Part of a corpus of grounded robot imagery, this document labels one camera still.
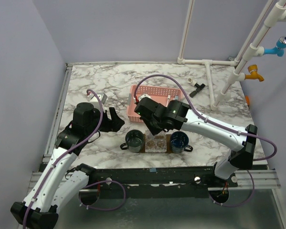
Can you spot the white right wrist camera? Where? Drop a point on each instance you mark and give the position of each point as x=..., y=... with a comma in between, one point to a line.
x=144, y=96

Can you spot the black valve handle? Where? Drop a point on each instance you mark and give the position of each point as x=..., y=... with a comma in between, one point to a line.
x=198, y=88

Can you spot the blue tap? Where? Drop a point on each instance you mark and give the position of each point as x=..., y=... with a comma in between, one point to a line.
x=278, y=49

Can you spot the orange object at edge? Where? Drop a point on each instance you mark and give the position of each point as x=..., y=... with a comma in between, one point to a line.
x=247, y=100

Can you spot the white pipe end cap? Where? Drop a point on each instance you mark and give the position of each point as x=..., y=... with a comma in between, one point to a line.
x=191, y=81

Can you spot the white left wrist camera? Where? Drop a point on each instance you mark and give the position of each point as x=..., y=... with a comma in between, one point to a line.
x=94, y=99

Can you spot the clear textured acrylic holder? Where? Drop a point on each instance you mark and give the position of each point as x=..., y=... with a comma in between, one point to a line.
x=158, y=145

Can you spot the dark green mug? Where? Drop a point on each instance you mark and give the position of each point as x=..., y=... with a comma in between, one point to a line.
x=134, y=141

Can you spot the aluminium rail frame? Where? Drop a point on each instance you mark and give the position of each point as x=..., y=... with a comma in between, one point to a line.
x=58, y=124

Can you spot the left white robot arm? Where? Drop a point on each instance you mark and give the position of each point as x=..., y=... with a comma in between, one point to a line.
x=40, y=208

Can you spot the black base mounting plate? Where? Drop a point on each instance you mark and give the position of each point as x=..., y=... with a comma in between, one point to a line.
x=171, y=182

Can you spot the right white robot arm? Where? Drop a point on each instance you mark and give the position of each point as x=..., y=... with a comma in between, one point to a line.
x=180, y=116

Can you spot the yellow tap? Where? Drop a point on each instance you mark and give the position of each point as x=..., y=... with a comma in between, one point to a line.
x=253, y=73

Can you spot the dark blue mug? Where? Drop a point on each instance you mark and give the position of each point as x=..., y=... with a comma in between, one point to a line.
x=179, y=142

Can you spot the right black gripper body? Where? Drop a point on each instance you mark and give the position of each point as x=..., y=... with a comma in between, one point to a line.
x=153, y=126

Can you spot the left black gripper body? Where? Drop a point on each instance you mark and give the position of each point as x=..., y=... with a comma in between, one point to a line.
x=91, y=128

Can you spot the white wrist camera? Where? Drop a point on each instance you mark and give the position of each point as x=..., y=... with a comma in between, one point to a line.
x=94, y=99
x=144, y=96

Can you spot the brown wooden oval tray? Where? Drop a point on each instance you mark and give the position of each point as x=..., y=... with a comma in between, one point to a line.
x=168, y=148

